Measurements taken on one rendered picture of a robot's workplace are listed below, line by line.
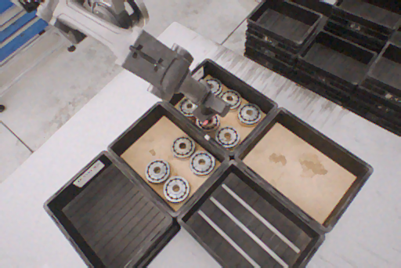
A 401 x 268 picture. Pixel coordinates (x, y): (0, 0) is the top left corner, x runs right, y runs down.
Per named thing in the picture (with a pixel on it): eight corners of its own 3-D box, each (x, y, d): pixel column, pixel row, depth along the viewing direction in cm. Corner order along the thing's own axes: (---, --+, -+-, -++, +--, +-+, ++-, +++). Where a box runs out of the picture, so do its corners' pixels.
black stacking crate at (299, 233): (180, 224, 103) (175, 219, 93) (231, 168, 111) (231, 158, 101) (265, 309, 89) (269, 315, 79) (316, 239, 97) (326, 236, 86)
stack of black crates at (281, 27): (241, 64, 217) (245, 19, 177) (261, 41, 226) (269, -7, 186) (285, 88, 204) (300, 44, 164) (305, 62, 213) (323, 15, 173)
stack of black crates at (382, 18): (312, 54, 216) (331, 5, 176) (329, 30, 225) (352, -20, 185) (360, 77, 203) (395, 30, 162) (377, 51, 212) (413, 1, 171)
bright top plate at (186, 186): (158, 190, 105) (157, 190, 104) (175, 172, 107) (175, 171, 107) (177, 208, 101) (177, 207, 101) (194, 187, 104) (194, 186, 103)
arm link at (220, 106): (199, 77, 91) (186, 99, 92) (227, 93, 87) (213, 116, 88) (210, 86, 102) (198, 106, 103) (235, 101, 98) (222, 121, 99)
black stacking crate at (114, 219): (59, 211, 109) (42, 205, 99) (115, 159, 117) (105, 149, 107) (120, 288, 95) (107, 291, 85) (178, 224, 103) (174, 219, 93)
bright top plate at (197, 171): (184, 164, 108) (184, 164, 108) (200, 146, 111) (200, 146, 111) (203, 180, 105) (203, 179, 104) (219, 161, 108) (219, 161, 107)
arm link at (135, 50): (155, 24, 43) (124, 78, 44) (198, 60, 55) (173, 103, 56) (48, -26, 67) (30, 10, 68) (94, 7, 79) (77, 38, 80)
